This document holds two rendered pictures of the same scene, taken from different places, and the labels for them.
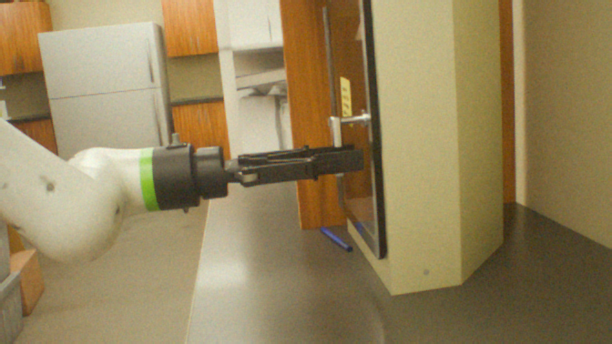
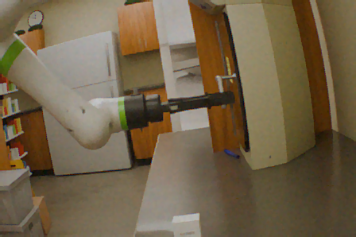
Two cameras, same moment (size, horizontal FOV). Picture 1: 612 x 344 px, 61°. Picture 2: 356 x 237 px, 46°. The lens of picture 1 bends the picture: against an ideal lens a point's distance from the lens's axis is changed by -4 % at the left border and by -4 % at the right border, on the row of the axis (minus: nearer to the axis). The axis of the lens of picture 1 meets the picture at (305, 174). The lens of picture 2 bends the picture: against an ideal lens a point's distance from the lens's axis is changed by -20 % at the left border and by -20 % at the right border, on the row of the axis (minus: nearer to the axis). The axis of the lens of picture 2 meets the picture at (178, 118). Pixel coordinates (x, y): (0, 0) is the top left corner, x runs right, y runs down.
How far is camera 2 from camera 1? 0.62 m
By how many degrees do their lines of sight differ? 9
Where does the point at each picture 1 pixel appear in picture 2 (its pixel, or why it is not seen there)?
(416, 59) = (253, 46)
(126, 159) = (111, 102)
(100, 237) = (103, 134)
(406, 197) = (257, 116)
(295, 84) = (203, 62)
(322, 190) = (225, 127)
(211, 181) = (154, 111)
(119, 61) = (86, 62)
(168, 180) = (132, 111)
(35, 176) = (78, 106)
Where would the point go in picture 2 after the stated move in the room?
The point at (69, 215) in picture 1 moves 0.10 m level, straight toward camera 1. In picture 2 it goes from (91, 123) to (97, 126)
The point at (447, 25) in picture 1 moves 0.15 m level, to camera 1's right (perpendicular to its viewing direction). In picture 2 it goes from (265, 30) to (310, 28)
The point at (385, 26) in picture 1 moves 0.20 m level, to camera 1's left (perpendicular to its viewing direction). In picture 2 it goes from (237, 31) to (164, 40)
